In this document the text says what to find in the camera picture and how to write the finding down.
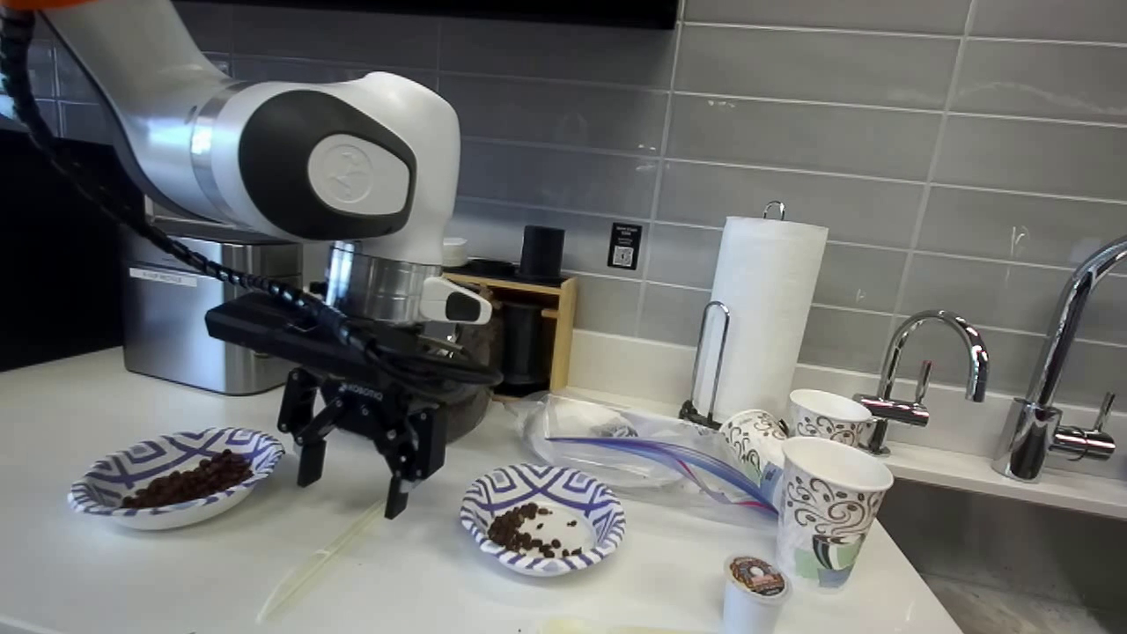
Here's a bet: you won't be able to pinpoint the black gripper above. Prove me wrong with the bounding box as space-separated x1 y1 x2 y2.
275 362 450 521

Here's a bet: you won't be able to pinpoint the white plastic knife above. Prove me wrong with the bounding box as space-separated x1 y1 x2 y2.
255 515 391 627

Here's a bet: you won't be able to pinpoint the large coffee bean pile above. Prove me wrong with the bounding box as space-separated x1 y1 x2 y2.
119 452 257 511

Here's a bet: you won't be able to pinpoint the scattered coffee beans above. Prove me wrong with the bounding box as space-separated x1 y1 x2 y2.
485 505 579 562

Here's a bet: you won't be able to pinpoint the stainless steel bin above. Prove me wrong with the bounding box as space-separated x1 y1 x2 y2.
119 215 311 398

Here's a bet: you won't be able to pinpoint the wooden shelf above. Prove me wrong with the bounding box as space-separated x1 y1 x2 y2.
443 268 582 398

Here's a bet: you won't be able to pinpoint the clear zip bag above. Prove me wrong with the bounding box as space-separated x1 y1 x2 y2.
523 393 782 521

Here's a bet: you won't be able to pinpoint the black monitor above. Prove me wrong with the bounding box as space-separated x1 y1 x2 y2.
0 128 134 375

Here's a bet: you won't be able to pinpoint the metal paper towel holder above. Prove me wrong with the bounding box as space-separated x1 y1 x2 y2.
675 202 790 435

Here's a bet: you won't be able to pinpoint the coffee pod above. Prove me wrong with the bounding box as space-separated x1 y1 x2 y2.
715 555 791 634

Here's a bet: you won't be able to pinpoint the white paper towel roll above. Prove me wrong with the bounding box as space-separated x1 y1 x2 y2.
692 211 831 430

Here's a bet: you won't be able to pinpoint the dark upper cabinet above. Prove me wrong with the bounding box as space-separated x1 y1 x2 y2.
162 0 683 33

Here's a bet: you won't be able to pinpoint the small chrome faucet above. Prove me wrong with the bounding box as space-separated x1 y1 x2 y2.
851 307 992 459

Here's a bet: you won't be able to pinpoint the sink basin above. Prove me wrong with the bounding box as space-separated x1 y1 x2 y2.
875 472 1127 634

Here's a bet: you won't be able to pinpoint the tall chrome faucet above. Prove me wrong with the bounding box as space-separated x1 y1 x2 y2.
992 232 1127 486

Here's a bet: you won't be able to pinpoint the black wall plate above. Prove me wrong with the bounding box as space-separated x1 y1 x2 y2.
605 220 647 274

